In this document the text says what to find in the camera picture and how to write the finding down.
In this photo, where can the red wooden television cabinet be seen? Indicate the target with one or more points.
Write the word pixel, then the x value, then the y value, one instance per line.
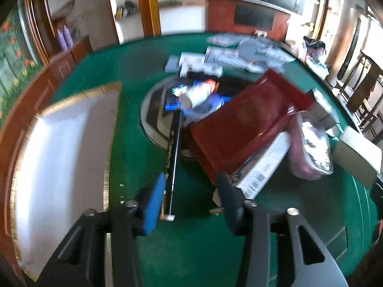
pixel 221 15

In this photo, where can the floral cloth bag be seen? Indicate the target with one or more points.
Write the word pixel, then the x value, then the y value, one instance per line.
pixel 314 46

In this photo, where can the red foil packet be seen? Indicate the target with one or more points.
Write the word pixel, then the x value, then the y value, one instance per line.
pixel 239 125

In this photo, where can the wooden side cabinet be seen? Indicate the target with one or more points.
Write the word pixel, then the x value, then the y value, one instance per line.
pixel 71 56

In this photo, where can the white and blue carton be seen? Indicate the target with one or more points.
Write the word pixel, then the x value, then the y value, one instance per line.
pixel 266 164

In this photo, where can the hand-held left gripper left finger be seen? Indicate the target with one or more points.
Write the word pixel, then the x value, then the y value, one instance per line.
pixel 154 203

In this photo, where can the white bottle with red label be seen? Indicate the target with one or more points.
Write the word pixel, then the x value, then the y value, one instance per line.
pixel 196 95

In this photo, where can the pile of playing cards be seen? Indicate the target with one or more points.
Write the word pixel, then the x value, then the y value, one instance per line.
pixel 227 55

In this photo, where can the dark wooden chair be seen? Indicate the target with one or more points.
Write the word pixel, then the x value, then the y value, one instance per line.
pixel 365 80

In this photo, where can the pink packet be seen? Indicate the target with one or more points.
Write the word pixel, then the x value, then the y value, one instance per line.
pixel 299 155

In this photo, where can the purple spray bottle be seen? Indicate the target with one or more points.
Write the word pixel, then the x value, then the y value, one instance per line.
pixel 61 39
pixel 68 37

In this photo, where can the round table control panel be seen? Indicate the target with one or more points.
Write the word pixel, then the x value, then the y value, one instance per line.
pixel 152 116

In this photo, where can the flower and bamboo mural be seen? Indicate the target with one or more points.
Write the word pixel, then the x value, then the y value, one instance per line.
pixel 12 53

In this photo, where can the white gold-rimmed box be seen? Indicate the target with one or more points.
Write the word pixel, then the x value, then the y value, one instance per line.
pixel 65 155

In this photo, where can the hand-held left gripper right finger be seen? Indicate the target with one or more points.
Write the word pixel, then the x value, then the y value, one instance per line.
pixel 228 198

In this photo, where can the white wall socket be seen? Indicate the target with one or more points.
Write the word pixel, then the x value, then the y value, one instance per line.
pixel 261 33

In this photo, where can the grey shelf clutter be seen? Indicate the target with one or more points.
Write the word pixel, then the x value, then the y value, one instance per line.
pixel 128 7

